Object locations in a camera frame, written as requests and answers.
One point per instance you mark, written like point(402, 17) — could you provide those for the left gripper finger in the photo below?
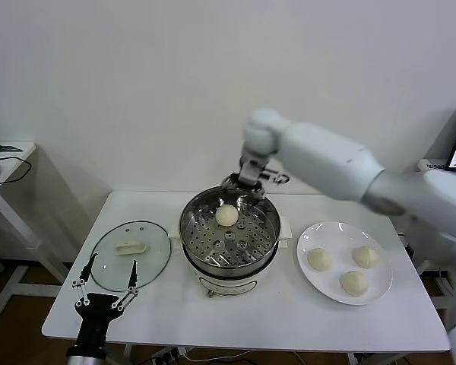
point(83, 289)
point(131, 287)

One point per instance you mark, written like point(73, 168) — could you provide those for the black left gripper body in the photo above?
point(97, 308)

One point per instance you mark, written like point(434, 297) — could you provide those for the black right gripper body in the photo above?
point(251, 175)

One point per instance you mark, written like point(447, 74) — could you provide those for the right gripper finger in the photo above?
point(260, 191)
point(230, 180)

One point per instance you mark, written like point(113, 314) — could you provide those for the white steamed baozi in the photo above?
point(320, 259)
point(227, 215)
point(366, 256)
point(353, 283)

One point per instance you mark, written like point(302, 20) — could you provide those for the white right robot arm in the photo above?
point(327, 159)

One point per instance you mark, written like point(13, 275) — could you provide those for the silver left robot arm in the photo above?
point(85, 359)

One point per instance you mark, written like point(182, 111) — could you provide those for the stainless steel steamer basket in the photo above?
point(228, 247)

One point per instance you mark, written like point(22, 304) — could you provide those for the white table leg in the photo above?
point(128, 355)
point(355, 359)

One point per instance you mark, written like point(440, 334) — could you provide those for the white power strip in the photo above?
point(171, 355)

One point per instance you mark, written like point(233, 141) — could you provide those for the cream electric cooker base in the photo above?
point(228, 283)

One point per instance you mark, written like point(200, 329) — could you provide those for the white round plate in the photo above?
point(319, 285)

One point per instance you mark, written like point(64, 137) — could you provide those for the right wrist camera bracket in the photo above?
point(275, 176)

